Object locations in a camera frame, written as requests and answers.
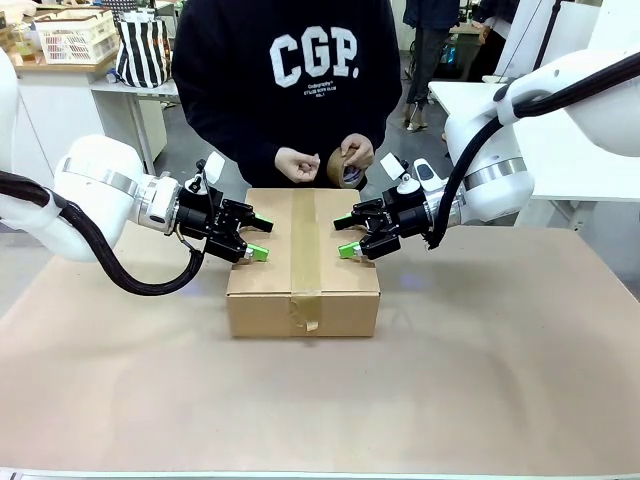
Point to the brown packing tape roll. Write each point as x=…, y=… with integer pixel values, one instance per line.
x=334, y=170

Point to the person's black CGP sweatshirt torso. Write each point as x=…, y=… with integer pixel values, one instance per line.
x=285, y=120

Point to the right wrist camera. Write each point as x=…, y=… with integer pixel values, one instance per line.
x=391, y=165

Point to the white plastic lattice crate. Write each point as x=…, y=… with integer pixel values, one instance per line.
x=75, y=45

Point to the background person dark clothes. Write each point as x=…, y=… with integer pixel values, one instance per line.
x=487, y=60
x=430, y=50

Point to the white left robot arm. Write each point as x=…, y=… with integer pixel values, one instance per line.
x=95, y=170

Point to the black white striped bag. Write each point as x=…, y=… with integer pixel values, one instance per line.
x=142, y=55

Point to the brown cardboard shipping box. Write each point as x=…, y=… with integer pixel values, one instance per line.
x=260, y=310

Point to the person's right forearm black sleeve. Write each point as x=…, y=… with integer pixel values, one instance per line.
x=235, y=145

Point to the wooden counter top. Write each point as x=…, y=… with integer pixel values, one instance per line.
x=60, y=69

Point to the brown tape strip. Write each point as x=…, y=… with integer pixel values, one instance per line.
x=305, y=240

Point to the person's left forearm black sleeve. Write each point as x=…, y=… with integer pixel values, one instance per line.
x=385, y=120

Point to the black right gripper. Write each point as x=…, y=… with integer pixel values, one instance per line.
x=400, y=217

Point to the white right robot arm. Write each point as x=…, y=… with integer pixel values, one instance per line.
x=495, y=145

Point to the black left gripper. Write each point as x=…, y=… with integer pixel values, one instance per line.
x=210, y=220

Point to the black stand pole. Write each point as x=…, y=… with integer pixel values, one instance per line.
x=549, y=30

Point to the person's right hand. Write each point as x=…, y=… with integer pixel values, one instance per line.
x=295, y=167

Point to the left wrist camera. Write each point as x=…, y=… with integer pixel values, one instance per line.
x=215, y=167

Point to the white background desk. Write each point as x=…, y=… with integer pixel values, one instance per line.
x=150, y=86

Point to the person's left hand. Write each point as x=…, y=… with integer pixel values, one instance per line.
x=362, y=150

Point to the white cabinet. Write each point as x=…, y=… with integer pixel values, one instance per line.
x=35, y=125

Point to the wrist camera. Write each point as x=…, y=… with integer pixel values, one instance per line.
x=391, y=165
x=215, y=167

